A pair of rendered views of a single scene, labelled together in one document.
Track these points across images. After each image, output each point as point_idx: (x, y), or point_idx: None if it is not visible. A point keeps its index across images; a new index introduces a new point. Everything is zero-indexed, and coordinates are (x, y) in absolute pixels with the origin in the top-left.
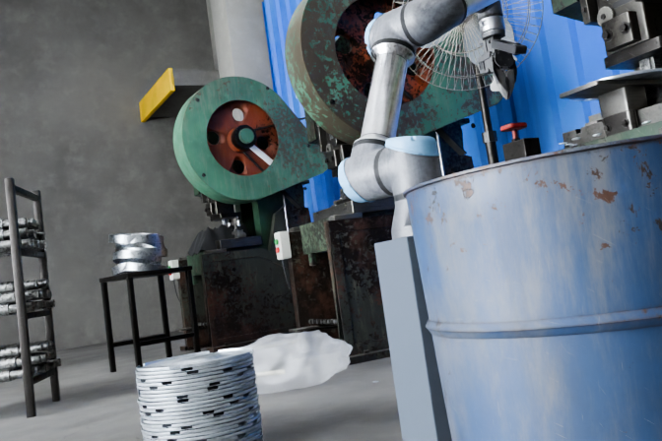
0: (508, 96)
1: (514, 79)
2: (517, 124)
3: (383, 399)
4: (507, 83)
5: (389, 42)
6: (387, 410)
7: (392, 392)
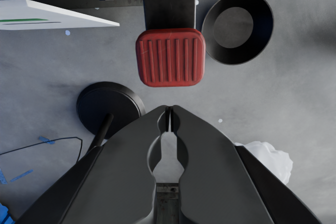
0: (167, 106)
1: (92, 160)
2: (180, 28)
3: (257, 67)
4: (153, 155)
5: None
6: (283, 32)
7: (240, 81)
